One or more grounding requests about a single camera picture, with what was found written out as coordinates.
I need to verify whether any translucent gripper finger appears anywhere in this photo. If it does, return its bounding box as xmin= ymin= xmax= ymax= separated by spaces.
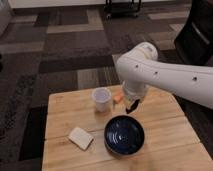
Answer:
xmin=124 ymin=97 xmax=131 ymax=110
xmin=136 ymin=98 xmax=144 ymax=106

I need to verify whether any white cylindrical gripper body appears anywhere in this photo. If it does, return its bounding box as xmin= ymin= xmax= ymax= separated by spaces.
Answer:
xmin=122 ymin=81 xmax=147 ymax=102

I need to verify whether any black eraser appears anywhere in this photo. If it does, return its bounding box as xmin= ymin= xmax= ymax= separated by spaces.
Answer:
xmin=126 ymin=100 xmax=140 ymax=114

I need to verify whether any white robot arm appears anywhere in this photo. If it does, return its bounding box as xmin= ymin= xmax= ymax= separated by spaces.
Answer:
xmin=116 ymin=42 xmax=213 ymax=110

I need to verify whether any white sponge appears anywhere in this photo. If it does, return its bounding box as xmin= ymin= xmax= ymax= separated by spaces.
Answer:
xmin=68 ymin=127 xmax=93 ymax=150

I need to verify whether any orange carrot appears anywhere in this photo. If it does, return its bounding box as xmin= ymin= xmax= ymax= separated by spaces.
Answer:
xmin=113 ymin=92 xmax=124 ymax=104

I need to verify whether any white plastic cup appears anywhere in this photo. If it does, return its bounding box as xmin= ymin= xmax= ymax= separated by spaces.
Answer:
xmin=91 ymin=87 xmax=112 ymax=112

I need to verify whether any dark blue bowl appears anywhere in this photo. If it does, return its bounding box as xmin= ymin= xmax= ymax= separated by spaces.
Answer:
xmin=104 ymin=115 xmax=145 ymax=156

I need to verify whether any black office chair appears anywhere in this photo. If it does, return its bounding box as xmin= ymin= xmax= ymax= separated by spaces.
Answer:
xmin=174 ymin=0 xmax=213 ymax=66

